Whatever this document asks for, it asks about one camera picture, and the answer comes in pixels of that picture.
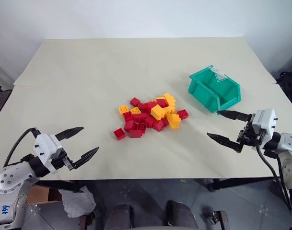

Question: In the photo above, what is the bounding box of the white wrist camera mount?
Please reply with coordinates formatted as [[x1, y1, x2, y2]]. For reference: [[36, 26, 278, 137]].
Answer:
[[33, 133, 65, 175], [252, 108, 279, 145]]

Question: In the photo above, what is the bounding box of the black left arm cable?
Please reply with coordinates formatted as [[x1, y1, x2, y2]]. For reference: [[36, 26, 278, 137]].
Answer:
[[2, 127, 42, 169]]

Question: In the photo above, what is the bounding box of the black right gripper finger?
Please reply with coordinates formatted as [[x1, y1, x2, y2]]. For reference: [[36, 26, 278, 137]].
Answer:
[[217, 110, 254, 122], [206, 132, 245, 154]]

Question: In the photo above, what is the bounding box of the black caster wheel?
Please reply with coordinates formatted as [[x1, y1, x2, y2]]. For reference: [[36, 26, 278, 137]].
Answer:
[[202, 210, 233, 230]]

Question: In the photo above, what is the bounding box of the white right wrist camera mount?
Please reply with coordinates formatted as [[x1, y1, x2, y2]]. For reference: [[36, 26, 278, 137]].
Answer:
[[252, 108, 279, 145]]

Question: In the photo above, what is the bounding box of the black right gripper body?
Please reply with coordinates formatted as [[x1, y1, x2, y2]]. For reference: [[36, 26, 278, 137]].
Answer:
[[236, 114, 267, 149]]

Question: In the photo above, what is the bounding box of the white crumpled plastic bag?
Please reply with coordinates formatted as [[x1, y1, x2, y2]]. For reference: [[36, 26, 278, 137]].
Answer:
[[58, 186, 97, 219]]

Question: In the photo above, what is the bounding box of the dark chair base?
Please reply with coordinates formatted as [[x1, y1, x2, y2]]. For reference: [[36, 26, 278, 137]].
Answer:
[[275, 71, 292, 106]]

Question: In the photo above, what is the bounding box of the clear label on bin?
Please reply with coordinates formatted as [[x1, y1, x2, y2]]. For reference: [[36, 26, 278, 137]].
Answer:
[[211, 67, 227, 83]]

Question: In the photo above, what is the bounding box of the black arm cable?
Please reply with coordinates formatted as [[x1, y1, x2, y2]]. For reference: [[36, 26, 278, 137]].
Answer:
[[255, 143, 292, 216], [2, 127, 42, 169]]

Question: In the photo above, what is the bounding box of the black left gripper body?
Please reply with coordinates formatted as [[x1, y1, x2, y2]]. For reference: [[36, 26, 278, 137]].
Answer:
[[51, 149, 74, 173]]

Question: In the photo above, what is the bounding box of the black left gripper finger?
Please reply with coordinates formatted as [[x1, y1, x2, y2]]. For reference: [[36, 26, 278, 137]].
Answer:
[[55, 126, 85, 142], [68, 146, 100, 171]]

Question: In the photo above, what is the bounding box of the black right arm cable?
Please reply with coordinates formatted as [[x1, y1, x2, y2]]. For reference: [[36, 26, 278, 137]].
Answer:
[[255, 143, 292, 216]]

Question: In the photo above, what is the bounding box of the brown cardboard box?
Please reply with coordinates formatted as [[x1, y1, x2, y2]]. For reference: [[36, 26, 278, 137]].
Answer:
[[27, 185, 63, 206]]

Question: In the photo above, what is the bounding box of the beige paper table sheet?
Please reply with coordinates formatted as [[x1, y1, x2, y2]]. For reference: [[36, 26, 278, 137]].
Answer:
[[13, 36, 278, 87], [0, 82, 292, 181]]

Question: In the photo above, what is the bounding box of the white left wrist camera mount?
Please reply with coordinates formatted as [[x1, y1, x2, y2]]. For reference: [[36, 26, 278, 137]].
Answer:
[[33, 133, 65, 175]]

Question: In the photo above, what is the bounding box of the dark rounded shape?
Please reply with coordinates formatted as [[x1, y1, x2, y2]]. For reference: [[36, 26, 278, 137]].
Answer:
[[164, 199, 199, 230], [108, 203, 135, 230]]

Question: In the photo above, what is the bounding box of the green plastic storage bin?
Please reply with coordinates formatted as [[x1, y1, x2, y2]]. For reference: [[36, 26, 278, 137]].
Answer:
[[187, 65, 242, 116]]

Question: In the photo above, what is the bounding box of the black metal table frame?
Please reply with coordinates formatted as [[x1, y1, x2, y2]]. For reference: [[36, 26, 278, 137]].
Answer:
[[36, 177, 281, 193]]

